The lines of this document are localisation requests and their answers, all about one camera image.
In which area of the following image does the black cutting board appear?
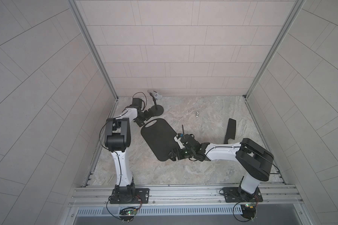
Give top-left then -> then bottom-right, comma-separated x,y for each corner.
141,118 -> 180,162

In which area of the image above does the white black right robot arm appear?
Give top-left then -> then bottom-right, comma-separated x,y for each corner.
168,134 -> 274,198

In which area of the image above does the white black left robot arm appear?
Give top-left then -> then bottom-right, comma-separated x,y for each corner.
99,105 -> 151,195

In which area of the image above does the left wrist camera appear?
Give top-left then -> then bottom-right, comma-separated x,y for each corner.
131,97 -> 144,108

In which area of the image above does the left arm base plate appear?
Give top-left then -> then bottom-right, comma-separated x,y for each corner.
109,187 -> 150,204

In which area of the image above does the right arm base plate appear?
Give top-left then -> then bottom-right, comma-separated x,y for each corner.
219,187 -> 263,203

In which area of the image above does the left circuit board with wires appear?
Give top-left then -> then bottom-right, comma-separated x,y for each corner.
106,195 -> 143,223

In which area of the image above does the circuit board with wires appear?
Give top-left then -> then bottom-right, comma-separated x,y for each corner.
106,195 -> 143,223
232,197 -> 259,223

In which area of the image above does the right circuit board with wires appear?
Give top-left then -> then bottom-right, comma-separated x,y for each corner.
232,197 -> 259,223

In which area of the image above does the aluminium rail frame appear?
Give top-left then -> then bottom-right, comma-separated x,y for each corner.
67,183 -> 303,207

